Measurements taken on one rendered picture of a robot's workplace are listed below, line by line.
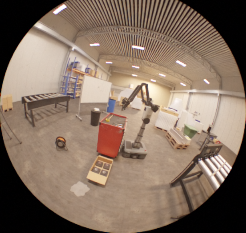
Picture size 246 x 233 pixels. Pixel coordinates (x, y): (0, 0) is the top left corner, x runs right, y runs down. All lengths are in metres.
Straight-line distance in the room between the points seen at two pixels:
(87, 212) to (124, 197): 0.68
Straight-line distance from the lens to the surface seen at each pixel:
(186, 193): 1.87
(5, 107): 6.02
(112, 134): 1.43
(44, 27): 8.66
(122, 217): 1.58
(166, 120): 4.64
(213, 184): 1.55
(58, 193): 1.67
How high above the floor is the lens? 1.54
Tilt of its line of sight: 13 degrees down
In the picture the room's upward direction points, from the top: 14 degrees clockwise
